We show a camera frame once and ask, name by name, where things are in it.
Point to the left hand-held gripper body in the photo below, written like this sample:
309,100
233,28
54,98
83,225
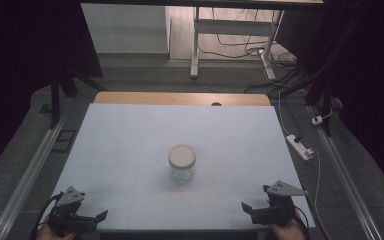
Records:
67,213

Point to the clear glass jar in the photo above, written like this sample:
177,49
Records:
182,174

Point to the white sheet table cover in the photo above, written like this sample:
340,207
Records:
130,140

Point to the small white adapter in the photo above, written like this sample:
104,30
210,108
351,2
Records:
317,120

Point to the cream round jar lid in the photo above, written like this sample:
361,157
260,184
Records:
182,156

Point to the black metal stand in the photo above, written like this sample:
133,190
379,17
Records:
326,96
55,100

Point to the person's right hand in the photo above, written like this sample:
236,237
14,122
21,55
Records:
288,232

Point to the white power strip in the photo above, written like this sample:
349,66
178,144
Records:
299,146

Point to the white metal desk frame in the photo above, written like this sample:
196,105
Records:
233,27

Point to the wooden table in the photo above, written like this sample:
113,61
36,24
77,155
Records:
153,98

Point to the black floor frame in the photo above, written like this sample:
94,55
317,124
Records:
64,140

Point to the aluminium rail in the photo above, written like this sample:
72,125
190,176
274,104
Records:
26,180
346,180

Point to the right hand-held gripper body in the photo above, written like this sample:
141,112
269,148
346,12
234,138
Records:
276,213

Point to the person's left hand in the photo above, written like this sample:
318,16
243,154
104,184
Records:
50,235

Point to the black curtain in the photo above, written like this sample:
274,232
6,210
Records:
373,83
20,53

